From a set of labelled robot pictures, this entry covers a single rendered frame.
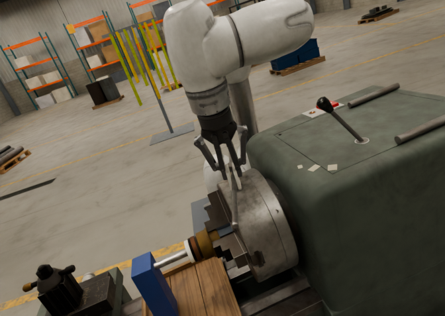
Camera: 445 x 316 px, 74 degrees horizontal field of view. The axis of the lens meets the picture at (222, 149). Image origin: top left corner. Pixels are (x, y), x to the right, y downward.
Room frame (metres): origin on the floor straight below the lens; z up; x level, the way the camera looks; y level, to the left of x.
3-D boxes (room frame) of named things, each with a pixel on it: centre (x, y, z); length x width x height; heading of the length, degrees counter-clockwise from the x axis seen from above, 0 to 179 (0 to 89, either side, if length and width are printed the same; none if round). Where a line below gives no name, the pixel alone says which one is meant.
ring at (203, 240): (0.72, 0.14, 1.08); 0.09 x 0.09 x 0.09; 8
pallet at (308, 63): (7.64, -2.53, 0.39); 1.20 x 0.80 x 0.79; 98
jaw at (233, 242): (0.64, 0.05, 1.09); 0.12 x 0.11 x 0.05; 8
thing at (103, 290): (0.74, 0.59, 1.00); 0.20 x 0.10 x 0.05; 98
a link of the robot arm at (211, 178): (1.34, 0.05, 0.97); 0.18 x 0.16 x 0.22; 93
